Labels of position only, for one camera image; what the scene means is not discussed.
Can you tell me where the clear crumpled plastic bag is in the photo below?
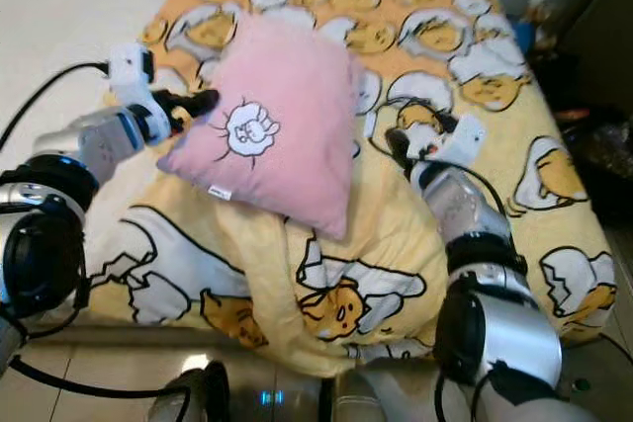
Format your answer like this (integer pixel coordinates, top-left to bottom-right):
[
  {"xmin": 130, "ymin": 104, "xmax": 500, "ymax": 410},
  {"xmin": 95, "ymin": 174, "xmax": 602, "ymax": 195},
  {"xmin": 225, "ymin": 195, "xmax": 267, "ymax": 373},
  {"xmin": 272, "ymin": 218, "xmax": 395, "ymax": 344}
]
[{"xmin": 566, "ymin": 106, "xmax": 633, "ymax": 208}]

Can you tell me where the dark grey sliding wardrobe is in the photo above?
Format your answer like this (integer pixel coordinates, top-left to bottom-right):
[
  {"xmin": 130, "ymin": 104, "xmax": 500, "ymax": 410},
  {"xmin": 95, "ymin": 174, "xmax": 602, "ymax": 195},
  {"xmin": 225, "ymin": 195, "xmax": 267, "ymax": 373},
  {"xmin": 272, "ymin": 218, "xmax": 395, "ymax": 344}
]
[{"xmin": 549, "ymin": 0, "xmax": 633, "ymax": 112}]

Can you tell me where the small toy figurine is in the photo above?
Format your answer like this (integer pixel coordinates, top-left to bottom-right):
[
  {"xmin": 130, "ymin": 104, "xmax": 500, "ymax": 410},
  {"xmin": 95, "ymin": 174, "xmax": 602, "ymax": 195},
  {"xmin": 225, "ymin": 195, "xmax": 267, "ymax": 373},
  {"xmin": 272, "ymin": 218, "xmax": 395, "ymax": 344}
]
[{"xmin": 514, "ymin": 0, "xmax": 562, "ymax": 52}]

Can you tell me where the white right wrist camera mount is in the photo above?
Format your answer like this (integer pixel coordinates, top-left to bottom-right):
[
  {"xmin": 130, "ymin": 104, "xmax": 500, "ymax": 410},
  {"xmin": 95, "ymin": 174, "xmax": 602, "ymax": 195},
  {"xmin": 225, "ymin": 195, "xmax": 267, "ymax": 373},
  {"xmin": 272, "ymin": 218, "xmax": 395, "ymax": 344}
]
[{"xmin": 440, "ymin": 111, "xmax": 489, "ymax": 168}]

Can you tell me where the white quilted mattress pad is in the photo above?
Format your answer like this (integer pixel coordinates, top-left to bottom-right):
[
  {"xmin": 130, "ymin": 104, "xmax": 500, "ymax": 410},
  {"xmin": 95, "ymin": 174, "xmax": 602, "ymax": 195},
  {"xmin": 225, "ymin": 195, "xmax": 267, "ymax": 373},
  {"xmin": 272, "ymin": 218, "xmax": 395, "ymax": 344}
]
[{"xmin": 0, "ymin": 0, "xmax": 197, "ymax": 186}]

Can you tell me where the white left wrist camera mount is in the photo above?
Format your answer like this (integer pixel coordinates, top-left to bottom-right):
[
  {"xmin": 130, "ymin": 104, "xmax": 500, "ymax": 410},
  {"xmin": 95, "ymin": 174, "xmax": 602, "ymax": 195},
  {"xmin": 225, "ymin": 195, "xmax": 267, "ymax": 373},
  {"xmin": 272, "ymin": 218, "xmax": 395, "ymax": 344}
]
[{"xmin": 109, "ymin": 42, "xmax": 157, "ymax": 114}]

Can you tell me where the pink sheep print pillow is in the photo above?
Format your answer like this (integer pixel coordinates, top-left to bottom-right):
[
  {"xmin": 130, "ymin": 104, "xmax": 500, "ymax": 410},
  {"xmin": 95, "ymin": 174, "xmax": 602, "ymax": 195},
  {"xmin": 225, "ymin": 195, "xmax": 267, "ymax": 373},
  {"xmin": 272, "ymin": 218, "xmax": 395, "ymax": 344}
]
[{"xmin": 158, "ymin": 12, "xmax": 363, "ymax": 241}]

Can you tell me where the dark left robot foot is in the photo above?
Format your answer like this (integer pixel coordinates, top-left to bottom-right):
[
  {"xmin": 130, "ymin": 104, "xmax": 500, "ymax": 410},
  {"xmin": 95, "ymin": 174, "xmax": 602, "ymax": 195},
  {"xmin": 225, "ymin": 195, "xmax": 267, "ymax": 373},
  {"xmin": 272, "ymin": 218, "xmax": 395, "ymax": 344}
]
[{"xmin": 148, "ymin": 361, "xmax": 230, "ymax": 422}]

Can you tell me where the black looped right gripper cable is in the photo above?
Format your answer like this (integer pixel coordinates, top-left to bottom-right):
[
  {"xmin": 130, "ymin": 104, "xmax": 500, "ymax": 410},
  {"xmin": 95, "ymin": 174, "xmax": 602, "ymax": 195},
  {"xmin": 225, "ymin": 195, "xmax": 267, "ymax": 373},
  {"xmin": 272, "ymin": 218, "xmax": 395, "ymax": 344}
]
[{"xmin": 368, "ymin": 96, "xmax": 461, "ymax": 161}]

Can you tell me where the dark robot foot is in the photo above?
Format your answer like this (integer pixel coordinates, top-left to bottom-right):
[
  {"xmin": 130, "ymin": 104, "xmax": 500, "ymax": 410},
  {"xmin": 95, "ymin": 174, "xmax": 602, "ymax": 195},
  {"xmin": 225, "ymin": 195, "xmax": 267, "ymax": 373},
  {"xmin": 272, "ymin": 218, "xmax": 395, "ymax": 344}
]
[
  {"xmin": 148, "ymin": 361, "xmax": 230, "ymax": 422},
  {"xmin": 321, "ymin": 368, "xmax": 441, "ymax": 422}
]

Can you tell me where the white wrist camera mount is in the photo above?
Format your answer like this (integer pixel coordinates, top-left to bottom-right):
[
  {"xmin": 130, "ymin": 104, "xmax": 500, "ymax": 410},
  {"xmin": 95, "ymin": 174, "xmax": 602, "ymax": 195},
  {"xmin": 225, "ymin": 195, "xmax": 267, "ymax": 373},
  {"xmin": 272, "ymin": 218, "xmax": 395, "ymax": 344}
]
[
  {"xmin": 440, "ymin": 111, "xmax": 489, "ymax": 168},
  {"xmin": 109, "ymin": 42, "xmax": 157, "ymax": 114}
]

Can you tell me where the yellow egg print duvet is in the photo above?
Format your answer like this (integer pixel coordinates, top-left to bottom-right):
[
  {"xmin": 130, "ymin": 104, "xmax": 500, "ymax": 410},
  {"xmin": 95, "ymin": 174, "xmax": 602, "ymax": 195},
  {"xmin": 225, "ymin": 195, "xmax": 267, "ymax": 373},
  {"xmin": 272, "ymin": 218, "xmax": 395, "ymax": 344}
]
[{"xmin": 84, "ymin": 0, "xmax": 619, "ymax": 380}]

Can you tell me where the dark right robot foot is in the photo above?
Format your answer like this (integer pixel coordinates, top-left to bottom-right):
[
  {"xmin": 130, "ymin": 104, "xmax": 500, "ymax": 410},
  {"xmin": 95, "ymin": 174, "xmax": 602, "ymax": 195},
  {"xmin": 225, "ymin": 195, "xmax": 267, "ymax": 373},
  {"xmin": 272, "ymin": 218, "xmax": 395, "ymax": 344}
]
[{"xmin": 321, "ymin": 368, "xmax": 441, "ymax": 422}]

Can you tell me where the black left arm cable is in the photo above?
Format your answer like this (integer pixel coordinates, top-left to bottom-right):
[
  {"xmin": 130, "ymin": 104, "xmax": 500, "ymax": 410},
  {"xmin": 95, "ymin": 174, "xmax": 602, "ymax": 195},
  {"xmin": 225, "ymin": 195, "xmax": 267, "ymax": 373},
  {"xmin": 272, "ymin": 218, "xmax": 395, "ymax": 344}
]
[{"xmin": 0, "ymin": 61, "xmax": 209, "ymax": 403}]

